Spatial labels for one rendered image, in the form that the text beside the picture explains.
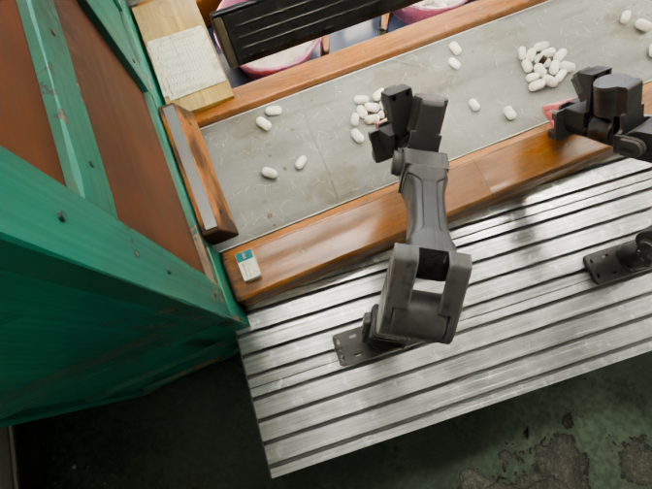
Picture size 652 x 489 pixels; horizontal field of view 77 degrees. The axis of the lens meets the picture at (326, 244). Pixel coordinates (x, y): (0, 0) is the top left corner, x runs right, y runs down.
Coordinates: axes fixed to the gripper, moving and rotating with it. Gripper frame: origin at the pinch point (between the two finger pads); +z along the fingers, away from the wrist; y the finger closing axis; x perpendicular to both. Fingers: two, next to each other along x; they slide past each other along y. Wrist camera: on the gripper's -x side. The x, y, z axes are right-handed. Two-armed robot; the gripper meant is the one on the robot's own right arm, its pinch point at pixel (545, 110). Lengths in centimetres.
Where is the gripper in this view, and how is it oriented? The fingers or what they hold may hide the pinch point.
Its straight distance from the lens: 110.6
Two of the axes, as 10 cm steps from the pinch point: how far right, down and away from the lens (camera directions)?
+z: -2.8, -4.9, 8.3
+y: -9.2, 3.8, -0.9
